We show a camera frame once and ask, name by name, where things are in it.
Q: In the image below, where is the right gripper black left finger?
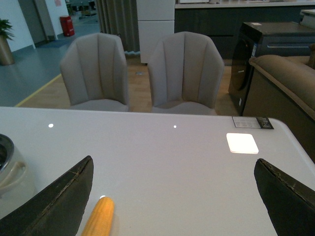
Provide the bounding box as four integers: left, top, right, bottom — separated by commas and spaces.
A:
0, 156, 94, 236

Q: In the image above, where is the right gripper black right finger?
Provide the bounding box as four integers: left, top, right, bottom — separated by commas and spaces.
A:
254, 158, 315, 236

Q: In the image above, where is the yellow corn cob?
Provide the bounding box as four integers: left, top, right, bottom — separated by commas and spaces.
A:
81, 197, 115, 236

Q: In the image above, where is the beige electric cooking pot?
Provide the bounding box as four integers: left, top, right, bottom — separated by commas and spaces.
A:
0, 134, 35, 197

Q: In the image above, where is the label sticker on table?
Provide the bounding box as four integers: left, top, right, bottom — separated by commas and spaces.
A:
232, 117, 274, 129

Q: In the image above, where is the brown sofa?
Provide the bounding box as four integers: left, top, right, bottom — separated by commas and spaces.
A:
244, 56, 315, 160

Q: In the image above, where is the left beige upholstered chair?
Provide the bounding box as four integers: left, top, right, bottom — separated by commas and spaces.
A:
60, 33, 129, 112

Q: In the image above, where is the beige upholstered chair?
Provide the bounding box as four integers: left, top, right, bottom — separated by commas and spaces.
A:
148, 31, 224, 116
60, 33, 129, 112

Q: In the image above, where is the blue floor mat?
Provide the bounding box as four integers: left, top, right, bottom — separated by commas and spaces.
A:
40, 40, 70, 48

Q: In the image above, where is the black washing machine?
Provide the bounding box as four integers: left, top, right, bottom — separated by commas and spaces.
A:
228, 22, 315, 116

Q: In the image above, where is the right beige upholstered chair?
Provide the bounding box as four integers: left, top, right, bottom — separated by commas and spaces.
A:
148, 31, 224, 116

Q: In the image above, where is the green potted plant gold planter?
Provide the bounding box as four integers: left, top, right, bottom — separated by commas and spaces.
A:
0, 19, 14, 65

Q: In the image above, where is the red box on floor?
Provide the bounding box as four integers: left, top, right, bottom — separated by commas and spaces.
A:
60, 16, 75, 37

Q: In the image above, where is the dark kitchen counter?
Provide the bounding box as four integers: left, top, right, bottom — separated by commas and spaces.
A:
175, 0, 315, 59

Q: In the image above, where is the white tall cabinet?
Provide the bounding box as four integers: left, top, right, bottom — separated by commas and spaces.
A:
136, 0, 175, 64

